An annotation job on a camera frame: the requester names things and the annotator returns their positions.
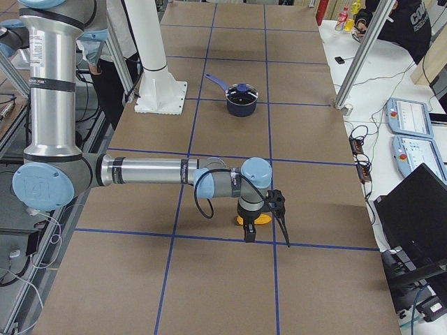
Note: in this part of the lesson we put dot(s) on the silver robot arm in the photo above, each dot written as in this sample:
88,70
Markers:
14,35
55,170

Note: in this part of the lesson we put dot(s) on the blue teach pendant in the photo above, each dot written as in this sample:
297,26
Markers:
408,117
410,152

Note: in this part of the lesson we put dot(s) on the upper blue teach pendant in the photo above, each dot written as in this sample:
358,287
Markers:
408,117

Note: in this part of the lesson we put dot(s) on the red drink bottle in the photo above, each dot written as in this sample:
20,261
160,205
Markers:
342,19

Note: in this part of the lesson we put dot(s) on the dark blue saucepan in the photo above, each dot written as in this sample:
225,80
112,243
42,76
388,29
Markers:
233,109

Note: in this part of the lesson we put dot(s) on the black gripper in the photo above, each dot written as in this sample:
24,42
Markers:
247,220

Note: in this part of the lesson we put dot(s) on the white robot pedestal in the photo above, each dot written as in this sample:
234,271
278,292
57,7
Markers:
159,92

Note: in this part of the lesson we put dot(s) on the person in black hoodie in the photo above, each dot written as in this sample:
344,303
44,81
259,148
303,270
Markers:
407,25

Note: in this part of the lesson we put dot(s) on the black monitor stand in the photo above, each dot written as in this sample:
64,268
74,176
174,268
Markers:
422,287

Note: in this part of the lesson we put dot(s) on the lower blue teach pendant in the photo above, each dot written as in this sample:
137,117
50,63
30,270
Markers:
410,152

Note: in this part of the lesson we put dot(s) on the aluminium frame post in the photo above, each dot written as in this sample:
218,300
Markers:
383,10

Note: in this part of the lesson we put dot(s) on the yellow drink bottle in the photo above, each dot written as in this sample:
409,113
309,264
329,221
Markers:
353,11

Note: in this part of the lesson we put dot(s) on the black laptop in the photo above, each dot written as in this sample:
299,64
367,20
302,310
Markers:
413,215

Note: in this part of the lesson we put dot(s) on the yellow toy corn cob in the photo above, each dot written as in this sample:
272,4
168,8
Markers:
262,219

